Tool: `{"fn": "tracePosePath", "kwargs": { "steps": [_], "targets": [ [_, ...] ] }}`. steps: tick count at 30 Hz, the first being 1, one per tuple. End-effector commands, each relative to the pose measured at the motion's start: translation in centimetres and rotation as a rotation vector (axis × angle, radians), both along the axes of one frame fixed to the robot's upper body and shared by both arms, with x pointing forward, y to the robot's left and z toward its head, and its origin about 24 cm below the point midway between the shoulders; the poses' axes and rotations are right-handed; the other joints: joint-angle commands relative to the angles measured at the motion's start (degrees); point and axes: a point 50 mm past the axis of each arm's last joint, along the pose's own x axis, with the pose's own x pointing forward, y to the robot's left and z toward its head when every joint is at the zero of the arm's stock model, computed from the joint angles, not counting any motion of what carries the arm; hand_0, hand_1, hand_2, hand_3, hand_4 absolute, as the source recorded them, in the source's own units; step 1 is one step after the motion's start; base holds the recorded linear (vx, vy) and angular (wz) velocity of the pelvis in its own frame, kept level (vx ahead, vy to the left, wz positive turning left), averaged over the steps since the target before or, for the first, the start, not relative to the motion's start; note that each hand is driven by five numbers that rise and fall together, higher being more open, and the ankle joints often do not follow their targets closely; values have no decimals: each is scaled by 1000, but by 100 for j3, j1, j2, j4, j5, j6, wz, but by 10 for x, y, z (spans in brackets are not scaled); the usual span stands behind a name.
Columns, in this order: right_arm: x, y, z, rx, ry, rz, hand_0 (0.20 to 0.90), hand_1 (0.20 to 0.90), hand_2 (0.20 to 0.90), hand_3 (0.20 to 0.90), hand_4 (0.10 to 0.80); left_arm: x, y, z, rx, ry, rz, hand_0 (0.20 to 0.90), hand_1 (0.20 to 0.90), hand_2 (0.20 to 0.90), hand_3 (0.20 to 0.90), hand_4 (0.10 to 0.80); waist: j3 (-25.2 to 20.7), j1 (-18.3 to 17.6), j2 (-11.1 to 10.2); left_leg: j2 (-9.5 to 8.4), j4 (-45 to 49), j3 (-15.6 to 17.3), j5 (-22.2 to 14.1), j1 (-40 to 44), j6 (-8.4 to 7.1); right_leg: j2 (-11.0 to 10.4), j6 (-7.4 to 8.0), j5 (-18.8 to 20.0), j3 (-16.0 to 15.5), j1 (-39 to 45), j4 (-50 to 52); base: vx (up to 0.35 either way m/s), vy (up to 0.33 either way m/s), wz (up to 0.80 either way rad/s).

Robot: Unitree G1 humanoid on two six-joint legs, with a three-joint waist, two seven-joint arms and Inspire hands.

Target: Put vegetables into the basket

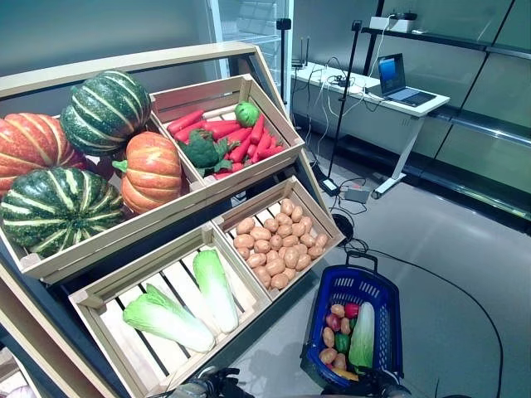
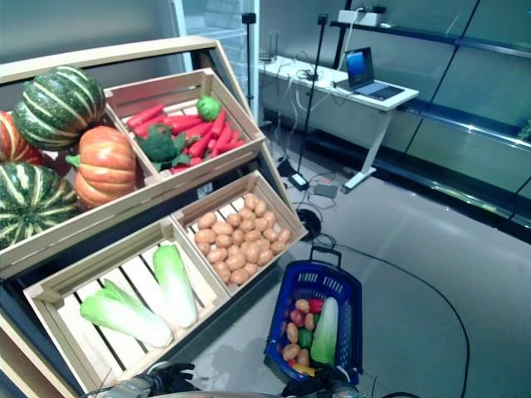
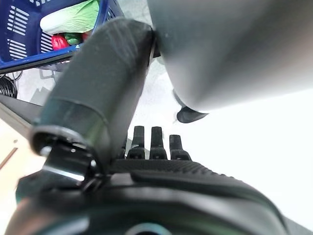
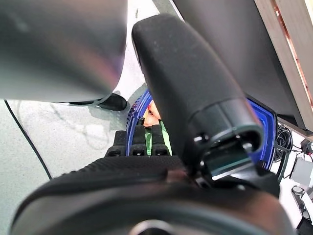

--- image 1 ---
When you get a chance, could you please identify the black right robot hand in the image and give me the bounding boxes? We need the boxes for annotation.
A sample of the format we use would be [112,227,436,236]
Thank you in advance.
[356,368,402,398]

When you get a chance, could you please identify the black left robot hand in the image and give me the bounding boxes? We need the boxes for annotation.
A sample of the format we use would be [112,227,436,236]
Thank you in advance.
[202,366,246,398]

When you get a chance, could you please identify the green white napa cabbage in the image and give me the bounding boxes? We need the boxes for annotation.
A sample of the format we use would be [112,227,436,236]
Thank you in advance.
[347,301,377,371]
[192,248,241,335]
[122,283,217,354]

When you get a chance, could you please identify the blue plastic shopping basket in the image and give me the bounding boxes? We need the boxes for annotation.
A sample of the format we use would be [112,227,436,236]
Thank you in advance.
[299,250,406,391]

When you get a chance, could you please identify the yellow-orange corn cob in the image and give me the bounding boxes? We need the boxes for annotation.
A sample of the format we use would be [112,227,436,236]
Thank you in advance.
[331,366,360,382]

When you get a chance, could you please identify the wooden slat crate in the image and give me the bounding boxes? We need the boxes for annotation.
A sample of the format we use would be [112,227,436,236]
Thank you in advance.
[211,173,346,303]
[148,74,306,194]
[68,221,273,397]

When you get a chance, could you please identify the large wooden crate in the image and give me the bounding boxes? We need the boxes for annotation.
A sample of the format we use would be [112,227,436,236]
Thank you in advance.
[0,107,212,287]

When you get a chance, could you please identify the grey power box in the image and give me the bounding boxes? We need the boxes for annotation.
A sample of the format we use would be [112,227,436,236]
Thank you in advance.
[344,186,370,204]

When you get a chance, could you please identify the black power adapter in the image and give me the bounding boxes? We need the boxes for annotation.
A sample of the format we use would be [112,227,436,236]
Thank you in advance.
[319,177,342,197]

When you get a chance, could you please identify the small orange pumpkin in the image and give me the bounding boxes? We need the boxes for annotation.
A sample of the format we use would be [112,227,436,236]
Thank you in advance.
[111,131,183,216]

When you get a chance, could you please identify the green fabric broccoli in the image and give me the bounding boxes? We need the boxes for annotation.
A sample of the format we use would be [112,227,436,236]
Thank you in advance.
[177,128,241,178]

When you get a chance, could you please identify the red carrot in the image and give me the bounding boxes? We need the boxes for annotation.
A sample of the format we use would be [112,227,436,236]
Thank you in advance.
[227,131,255,165]
[248,114,266,146]
[256,144,286,162]
[202,119,242,133]
[167,109,206,136]
[173,121,207,145]
[253,131,273,161]

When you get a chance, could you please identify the green striped pumpkin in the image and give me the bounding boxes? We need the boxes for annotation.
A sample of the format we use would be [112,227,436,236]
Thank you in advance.
[60,69,153,158]
[0,167,125,259]

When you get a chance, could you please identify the white desk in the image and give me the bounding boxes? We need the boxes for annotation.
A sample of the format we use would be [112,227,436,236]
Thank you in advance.
[290,61,451,200]

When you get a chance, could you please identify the open grey laptop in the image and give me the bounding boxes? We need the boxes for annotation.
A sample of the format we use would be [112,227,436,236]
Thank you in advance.
[377,52,437,108]

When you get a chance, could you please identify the large red-orange pumpkin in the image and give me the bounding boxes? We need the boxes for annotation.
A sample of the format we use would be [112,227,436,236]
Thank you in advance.
[0,112,88,198]

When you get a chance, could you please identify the tall black tripod stand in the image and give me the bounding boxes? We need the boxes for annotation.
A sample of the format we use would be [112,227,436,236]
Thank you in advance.
[321,18,364,183]

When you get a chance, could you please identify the black router with antennas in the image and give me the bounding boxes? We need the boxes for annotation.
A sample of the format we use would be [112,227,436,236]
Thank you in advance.
[291,36,313,70]

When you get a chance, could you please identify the wooden produce display stand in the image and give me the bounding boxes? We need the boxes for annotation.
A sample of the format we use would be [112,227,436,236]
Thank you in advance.
[0,41,348,398]

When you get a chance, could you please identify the dark metal shelving unit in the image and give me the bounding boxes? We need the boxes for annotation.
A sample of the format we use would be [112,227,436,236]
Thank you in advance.
[360,0,531,233]

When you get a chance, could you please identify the white framed glass door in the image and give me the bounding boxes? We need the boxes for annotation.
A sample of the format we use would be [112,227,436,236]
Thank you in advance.
[207,0,295,104]

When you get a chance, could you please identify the black pole stand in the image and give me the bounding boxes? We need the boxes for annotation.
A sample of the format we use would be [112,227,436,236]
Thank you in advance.
[276,18,291,107]

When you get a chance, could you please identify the long black floor cable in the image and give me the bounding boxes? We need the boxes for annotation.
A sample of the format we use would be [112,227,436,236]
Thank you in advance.
[352,244,505,398]

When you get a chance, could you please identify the coiled black cable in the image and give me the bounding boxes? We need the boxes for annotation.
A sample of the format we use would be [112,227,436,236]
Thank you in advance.
[331,213,357,245]

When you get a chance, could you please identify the white hanging cable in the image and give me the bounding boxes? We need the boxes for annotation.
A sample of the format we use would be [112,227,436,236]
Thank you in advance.
[314,61,335,140]

